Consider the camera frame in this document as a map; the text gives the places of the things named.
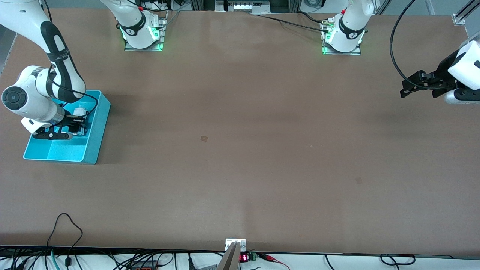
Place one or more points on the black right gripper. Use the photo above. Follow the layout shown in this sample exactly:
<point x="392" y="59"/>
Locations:
<point x="69" y="120"/>

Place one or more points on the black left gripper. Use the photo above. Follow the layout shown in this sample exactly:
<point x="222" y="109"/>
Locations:
<point x="443" y="76"/>

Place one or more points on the white jeep toy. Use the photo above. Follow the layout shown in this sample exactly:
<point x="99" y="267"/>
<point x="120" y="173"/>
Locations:
<point x="80" y="111"/>

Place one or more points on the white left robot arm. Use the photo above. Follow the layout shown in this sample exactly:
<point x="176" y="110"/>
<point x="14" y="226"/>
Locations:
<point x="350" y="22"/>

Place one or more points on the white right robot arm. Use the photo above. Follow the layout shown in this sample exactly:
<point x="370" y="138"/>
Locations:
<point x="26" y="99"/>

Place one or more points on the cyan plastic bin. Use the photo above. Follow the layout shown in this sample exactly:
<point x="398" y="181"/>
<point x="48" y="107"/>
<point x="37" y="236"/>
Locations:
<point x="75" y="150"/>

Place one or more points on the black power strip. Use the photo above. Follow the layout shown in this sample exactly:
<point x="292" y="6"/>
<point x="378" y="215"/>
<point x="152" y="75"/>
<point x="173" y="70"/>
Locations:
<point x="142" y="265"/>

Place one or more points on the red digit display module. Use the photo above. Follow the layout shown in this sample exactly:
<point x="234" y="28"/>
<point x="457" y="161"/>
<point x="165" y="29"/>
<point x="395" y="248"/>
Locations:
<point x="247" y="257"/>

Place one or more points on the aluminium frame profile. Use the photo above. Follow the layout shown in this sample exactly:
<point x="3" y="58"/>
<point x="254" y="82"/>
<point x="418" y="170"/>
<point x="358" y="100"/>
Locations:
<point x="463" y="15"/>

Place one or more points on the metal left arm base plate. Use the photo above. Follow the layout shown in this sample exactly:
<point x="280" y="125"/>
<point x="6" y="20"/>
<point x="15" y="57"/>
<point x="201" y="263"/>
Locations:
<point x="343" y="53"/>

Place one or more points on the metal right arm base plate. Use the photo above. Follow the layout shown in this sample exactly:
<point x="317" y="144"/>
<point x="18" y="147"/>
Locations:
<point x="162" y="33"/>

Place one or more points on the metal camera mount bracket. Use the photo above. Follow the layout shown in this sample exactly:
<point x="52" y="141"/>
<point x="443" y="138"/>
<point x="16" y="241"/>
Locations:
<point x="230" y="255"/>

